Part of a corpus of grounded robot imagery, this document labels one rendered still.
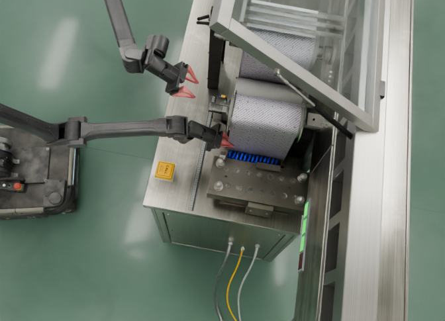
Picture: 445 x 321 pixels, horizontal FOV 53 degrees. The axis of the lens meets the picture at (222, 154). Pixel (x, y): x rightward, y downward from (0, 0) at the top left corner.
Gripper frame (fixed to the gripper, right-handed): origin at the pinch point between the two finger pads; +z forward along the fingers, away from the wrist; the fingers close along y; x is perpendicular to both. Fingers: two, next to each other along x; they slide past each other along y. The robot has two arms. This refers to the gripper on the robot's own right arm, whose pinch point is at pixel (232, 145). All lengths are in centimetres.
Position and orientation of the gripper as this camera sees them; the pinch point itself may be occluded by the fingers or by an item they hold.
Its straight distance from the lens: 177.2
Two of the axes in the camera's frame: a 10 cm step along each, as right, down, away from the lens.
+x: 5.2, -2.3, -8.2
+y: -1.7, 9.1, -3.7
